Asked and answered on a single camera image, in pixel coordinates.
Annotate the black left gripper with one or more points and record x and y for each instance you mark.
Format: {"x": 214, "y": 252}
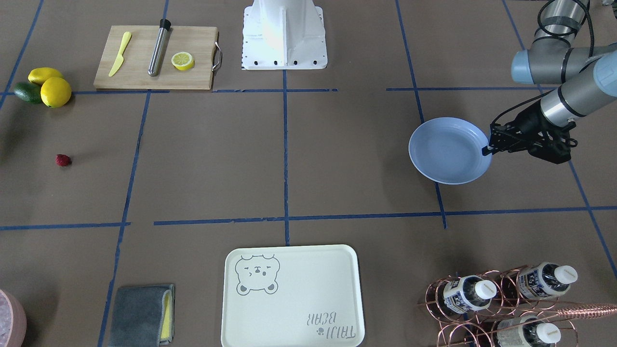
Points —
{"x": 529, "y": 119}

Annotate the blue plate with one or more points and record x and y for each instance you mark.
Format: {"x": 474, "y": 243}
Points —
{"x": 448, "y": 150}

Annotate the red strawberry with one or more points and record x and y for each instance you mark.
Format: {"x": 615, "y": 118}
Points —
{"x": 63, "y": 160}

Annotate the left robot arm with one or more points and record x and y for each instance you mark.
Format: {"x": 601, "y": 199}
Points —
{"x": 563, "y": 53}

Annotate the dark bottle white cap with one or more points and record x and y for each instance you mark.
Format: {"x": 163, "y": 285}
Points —
{"x": 466, "y": 294}

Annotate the copper bar spoon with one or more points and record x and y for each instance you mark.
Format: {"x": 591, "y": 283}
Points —
{"x": 574, "y": 311}

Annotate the cream bear tray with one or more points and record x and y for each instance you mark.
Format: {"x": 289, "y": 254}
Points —
{"x": 292, "y": 296}

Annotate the lemon half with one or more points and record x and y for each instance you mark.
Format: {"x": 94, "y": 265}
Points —
{"x": 183, "y": 61}

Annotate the yellow plastic knife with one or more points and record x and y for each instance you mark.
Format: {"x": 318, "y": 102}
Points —
{"x": 119, "y": 59}

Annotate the grey folded cloth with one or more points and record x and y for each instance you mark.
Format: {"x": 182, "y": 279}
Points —
{"x": 143, "y": 316}

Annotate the yellow lemon front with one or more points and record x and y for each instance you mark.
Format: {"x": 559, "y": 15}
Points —
{"x": 55, "y": 92}

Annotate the yellow lemon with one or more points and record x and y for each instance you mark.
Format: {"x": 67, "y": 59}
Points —
{"x": 55, "y": 92}
{"x": 40, "y": 75}

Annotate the yellow lemon rear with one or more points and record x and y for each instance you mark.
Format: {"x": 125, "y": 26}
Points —
{"x": 40, "y": 75}

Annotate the green lime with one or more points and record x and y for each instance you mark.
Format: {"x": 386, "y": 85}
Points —
{"x": 28, "y": 92}

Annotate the pink bowl of ice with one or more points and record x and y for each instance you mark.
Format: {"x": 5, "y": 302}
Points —
{"x": 13, "y": 321}

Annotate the copper wire bottle rack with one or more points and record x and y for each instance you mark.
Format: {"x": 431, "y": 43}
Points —
{"x": 467, "y": 330}

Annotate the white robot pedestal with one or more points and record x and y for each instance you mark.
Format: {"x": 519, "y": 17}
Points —
{"x": 283, "y": 35}

